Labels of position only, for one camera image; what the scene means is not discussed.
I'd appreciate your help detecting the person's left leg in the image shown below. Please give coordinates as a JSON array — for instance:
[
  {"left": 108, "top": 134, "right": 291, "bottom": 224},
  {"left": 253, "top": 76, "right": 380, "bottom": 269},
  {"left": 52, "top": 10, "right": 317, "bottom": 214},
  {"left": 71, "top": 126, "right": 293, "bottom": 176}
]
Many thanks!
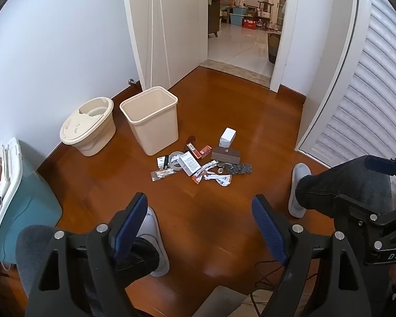
[{"left": 117, "top": 236, "right": 161, "bottom": 283}]

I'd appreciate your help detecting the person's right leg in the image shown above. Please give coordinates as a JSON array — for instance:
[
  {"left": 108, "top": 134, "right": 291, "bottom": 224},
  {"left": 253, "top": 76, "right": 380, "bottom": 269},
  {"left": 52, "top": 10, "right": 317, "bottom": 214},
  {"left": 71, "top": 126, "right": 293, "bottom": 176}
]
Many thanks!
[{"left": 295, "top": 158, "right": 394, "bottom": 220}]

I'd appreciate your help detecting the blue storage bin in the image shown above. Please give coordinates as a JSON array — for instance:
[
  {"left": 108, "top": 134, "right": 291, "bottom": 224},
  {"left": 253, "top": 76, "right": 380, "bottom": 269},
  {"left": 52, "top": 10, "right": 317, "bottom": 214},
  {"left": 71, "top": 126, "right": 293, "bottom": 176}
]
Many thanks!
[{"left": 229, "top": 12, "right": 250, "bottom": 27}]

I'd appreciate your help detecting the grey upholstered chair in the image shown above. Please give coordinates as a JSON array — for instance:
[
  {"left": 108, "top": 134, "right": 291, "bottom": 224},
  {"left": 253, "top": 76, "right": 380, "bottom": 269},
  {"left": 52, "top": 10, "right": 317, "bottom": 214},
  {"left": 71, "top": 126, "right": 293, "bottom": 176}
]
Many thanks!
[{"left": 16, "top": 171, "right": 394, "bottom": 317}]

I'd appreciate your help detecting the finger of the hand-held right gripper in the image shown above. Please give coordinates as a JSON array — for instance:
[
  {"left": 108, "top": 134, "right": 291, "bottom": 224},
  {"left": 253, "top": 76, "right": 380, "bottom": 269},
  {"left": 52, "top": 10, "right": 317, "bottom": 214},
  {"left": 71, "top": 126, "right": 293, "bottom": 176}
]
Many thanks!
[
  {"left": 335, "top": 194, "right": 396, "bottom": 255},
  {"left": 364, "top": 153, "right": 396, "bottom": 189}
]

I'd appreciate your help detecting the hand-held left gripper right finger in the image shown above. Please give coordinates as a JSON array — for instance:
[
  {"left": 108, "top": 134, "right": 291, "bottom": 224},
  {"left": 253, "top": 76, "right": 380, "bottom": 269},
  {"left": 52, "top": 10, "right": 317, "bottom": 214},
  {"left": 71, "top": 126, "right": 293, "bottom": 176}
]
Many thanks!
[{"left": 252, "top": 194, "right": 372, "bottom": 317}]

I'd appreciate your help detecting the white slipper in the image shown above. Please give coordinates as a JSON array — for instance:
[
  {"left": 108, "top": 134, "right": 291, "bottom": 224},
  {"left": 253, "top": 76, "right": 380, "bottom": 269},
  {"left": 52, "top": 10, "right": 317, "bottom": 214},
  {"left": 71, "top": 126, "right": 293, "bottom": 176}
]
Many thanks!
[
  {"left": 288, "top": 163, "right": 313, "bottom": 219},
  {"left": 142, "top": 206, "right": 171, "bottom": 277}
]

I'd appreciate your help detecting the small white box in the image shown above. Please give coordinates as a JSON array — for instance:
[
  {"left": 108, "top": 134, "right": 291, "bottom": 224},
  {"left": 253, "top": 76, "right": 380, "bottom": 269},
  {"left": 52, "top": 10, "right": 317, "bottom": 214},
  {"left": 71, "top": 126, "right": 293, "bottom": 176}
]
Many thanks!
[{"left": 219, "top": 127, "right": 237, "bottom": 148}]

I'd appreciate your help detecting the teal storage box white lid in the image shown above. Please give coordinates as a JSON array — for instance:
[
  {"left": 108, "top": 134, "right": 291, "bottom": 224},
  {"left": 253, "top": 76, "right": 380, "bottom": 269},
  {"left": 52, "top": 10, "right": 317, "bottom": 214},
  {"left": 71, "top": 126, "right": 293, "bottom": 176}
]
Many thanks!
[{"left": 0, "top": 138, "right": 63, "bottom": 265}]

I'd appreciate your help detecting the white louvered closet door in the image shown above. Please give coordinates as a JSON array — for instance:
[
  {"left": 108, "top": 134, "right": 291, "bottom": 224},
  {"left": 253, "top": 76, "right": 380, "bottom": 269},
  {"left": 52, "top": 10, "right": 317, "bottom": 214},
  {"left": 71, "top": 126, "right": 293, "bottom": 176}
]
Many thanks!
[{"left": 295, "top": 0, "right": 396, "bottom": 174}]

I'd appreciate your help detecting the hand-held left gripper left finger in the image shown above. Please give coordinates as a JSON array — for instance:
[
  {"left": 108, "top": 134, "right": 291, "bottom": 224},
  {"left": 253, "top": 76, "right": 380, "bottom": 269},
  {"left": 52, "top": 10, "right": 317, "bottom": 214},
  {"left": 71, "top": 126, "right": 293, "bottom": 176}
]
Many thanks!
[{"left": 25, "top": 192, "right": 149, "bottom": 317}]

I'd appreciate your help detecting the white door frame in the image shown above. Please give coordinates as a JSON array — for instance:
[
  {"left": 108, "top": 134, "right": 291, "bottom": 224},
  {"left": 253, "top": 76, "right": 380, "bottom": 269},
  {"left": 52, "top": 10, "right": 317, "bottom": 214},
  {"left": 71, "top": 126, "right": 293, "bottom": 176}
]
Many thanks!
[{"left": 270, "top": 0, "right": 300, "bottom": 93}]

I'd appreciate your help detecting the cream plastic wastebasket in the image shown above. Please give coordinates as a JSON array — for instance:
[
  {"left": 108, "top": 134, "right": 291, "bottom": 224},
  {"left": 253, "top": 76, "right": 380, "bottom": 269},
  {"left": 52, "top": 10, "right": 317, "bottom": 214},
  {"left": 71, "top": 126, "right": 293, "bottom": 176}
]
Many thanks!
[{"left": 119, "top": 86, "right": 179, "bottom": 156}]

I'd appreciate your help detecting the cotton swab packet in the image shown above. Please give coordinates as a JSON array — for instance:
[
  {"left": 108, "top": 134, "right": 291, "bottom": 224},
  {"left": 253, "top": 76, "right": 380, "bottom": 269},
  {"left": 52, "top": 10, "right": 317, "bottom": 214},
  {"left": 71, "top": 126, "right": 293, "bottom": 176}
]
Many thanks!
[{"left": 151, "top": 168, "right": 177, "bottom": 182}]

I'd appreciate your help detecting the white crumpled wrapper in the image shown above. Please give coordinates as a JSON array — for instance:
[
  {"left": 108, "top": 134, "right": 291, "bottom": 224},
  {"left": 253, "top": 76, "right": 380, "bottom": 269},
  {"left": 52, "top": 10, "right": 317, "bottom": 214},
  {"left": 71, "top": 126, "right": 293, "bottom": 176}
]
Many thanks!
[
  {"left": 200, "top": 160, "right": 219, "bottom": 174},
  {"left": 207, "top": 173, "right": 233, "bottom": 187}
]

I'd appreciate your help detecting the black cable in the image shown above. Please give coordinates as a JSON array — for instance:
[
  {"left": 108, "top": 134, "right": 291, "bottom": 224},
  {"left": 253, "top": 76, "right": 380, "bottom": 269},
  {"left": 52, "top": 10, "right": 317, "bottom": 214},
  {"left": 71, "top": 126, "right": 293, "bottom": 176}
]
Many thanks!
[{"left": 255, "top": 260, "right": 318, "bottom": 306}]

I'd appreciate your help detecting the clear tape roll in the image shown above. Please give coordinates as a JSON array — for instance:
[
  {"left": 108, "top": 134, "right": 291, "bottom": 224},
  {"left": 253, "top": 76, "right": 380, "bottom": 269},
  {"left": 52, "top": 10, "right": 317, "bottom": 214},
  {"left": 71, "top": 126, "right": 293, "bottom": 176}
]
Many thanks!
[{"left": 168, "top": 151, "right": 185, "bottom": 171}]

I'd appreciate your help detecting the cream bucket with lid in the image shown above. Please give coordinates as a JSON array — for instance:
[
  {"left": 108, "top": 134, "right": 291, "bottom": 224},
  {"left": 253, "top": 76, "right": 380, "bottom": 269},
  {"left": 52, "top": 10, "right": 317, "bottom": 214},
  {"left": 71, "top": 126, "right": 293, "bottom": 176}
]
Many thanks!
[{"left": 60, "top": 97, "right": 116, "bottom": 157}]

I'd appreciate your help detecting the dark woven basket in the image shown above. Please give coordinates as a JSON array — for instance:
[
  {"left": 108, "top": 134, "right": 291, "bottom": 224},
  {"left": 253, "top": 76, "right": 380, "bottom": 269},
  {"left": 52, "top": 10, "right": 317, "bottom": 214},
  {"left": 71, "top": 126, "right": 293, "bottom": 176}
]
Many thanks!
[{"left": 267, "top": 33, "right": 281, "bottom": 64}]

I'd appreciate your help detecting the white box black label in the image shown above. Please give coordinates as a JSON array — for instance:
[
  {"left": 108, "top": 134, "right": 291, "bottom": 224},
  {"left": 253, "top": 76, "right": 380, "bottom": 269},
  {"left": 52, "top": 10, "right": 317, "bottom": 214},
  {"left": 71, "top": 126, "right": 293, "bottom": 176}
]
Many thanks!
[{"left": 177, "top": 152, "right": 201, "bottom": 176}]

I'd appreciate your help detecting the person's leg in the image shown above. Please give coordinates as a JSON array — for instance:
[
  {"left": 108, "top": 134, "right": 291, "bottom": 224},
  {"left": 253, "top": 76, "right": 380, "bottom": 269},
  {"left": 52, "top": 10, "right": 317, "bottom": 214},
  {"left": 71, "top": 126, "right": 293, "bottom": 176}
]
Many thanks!
[
  {"left": 117, "top": 236, "right": 161, "bottom": 283},
  {"left": 295, "top": 158, "right": 394, "bottom": 220}
]

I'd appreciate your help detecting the orange wrapper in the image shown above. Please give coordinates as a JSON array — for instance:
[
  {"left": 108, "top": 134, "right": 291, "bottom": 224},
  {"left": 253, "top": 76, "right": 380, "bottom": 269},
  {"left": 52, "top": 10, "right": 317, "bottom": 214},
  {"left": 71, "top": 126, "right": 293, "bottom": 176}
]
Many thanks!
[{"left": 191, "top": 169, "right": 209, "bottom": 184}]

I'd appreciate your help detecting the white glass door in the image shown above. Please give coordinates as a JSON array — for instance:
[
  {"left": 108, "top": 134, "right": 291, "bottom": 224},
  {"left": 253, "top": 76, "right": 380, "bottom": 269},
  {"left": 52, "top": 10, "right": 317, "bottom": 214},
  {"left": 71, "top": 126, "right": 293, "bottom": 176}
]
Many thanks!
[{"left": 272, "top": 0, "right": 290, "bottom": 29}]

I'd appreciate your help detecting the wooden chair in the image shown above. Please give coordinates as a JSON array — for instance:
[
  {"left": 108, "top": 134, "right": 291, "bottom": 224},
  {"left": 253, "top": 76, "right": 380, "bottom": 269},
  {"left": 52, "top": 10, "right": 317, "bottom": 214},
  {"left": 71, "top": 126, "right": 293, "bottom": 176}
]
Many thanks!
[{"left": 257, "top": 1, "right": 273, "bottom": 17}]

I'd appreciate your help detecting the grey-brown flat box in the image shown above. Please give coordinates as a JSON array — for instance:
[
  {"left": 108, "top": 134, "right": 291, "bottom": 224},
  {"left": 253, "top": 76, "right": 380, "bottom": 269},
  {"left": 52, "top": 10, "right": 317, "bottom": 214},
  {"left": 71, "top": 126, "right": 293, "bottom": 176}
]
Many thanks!
[{"left": 211, "top": 146, "right": 241, "bottom": 165}]

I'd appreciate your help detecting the brown cabinet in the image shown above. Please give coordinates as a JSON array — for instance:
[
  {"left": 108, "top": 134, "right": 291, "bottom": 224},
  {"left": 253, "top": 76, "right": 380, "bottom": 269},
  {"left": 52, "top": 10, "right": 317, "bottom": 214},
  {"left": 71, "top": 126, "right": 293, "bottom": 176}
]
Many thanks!
[{"left": 208, "top": 3, "right": 223, "bottom": 38}]

